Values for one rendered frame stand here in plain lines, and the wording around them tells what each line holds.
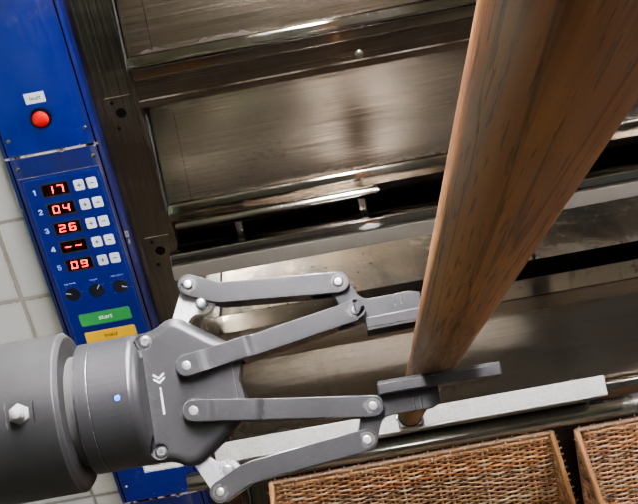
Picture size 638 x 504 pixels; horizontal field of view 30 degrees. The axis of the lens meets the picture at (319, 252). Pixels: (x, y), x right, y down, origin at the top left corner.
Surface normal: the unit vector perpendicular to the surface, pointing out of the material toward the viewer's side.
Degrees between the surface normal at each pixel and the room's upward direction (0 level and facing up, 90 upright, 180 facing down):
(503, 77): 114
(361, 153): 68
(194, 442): 49
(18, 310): 90
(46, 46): 90
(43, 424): 60
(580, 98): 138
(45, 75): 90
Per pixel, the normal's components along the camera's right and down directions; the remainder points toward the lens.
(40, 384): -0.11, -0.47
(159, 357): -0.05, -0.18
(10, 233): 0.06, 0.51
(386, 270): -0.18, -0.84
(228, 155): 0.00, 0.18
